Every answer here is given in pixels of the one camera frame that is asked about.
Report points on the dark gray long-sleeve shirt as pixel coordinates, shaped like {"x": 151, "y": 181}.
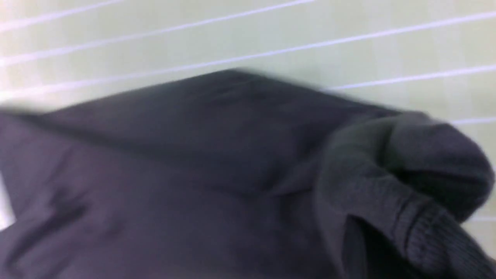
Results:
{"x": 236, "y": 175}

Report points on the light green checkered tablecloth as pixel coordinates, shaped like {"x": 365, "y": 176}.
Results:
{"x": 436, "y": 56}

